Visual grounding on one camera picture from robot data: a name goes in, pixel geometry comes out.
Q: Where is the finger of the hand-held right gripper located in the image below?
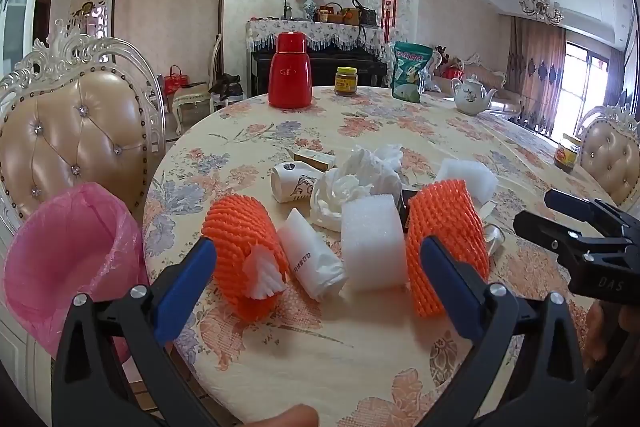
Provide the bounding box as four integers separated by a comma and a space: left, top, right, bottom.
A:
512, 210, 583, 258
544, 188, 628, 228

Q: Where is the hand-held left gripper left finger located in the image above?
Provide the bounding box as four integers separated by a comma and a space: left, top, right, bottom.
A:
52, 237, 238, 427

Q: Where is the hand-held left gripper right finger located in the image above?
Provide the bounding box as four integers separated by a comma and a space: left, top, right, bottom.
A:
410, 234, 588, 427

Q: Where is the orange foam fruit net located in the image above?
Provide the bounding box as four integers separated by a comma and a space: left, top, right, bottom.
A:
406, 179, 490, 319
202, 196, 290, 322

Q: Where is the small black packet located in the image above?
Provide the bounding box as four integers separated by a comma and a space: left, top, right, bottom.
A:
400, 189, 421, 228

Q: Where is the white tissue packet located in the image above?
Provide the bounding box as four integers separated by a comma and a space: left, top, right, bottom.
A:
341, 194, 408, 293

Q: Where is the white foam block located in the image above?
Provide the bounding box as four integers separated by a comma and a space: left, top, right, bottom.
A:
434, 158, 498, 202

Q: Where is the pink lined trash bin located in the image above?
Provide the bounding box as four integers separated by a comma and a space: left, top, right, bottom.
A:
0, 182, 151, 358

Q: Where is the white plastic packet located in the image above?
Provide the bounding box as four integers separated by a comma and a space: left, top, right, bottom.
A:
277, 208, 347, 303

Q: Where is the white tissue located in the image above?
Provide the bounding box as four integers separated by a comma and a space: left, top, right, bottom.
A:
310, 169, 373, 230

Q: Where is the white plastic bag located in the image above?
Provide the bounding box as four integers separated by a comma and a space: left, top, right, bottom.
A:
345, 144, 403, 188

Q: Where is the printed paper cup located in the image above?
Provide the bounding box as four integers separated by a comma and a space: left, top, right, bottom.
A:
271, 161, 326, 204

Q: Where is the small gold box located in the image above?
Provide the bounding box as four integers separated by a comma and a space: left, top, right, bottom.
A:
292, 148, 337, 172

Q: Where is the person's right hand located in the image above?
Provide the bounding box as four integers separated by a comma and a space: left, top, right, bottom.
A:
585, 299, 640, 370

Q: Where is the person's left hand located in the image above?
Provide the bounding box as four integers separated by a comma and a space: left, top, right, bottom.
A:
237, 404, 321, 427

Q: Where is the yellow lid glass jar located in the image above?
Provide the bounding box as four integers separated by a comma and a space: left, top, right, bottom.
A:
553, 133, 582, 172
334, 67, 358, 98

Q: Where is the beige tufted leather chair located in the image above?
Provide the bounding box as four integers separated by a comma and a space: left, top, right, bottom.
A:
0, 19, 166, 233
575, 104, 640, 208

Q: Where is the floral tablecloth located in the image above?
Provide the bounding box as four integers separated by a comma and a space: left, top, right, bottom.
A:
142, 86, 640, 427

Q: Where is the patterned curtain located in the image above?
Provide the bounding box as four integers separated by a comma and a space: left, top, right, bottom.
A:
505, 14, 568, 138

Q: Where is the white porcelain teapot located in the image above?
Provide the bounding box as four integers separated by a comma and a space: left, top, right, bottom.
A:
451, 76, 498, 116

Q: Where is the ornate cream sofa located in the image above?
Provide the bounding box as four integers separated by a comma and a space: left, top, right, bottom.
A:
432, 52, 508, 92

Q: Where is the cream upholstered stool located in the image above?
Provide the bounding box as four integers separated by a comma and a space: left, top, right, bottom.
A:
172, 84, 216, 135

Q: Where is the crystal chandelier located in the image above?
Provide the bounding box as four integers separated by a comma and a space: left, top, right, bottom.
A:
518, 0, 565, 26

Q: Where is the black bag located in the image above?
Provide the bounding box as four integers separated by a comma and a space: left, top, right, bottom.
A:
209, 74, 246, 108

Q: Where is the green snack bag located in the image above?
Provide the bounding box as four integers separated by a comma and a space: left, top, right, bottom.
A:
391, 42, 434, 104

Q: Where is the red gift bag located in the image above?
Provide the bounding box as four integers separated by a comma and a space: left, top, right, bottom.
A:
164, 65, 192, 95

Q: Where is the red thermos flask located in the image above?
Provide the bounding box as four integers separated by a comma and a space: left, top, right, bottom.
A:
268, 32, 313, 109

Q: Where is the black upright piano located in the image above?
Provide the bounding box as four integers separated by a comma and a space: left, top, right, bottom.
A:
250, 52, 388, 98

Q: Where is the dark handbag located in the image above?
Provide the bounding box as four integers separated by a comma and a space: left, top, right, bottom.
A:
351, 0, 378, 26

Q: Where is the lace piano cover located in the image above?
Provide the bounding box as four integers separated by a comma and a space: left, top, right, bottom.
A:
246, 18, 385, 55

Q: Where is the wicker basket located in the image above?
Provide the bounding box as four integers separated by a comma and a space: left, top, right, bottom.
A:
317, 2, 361, 26

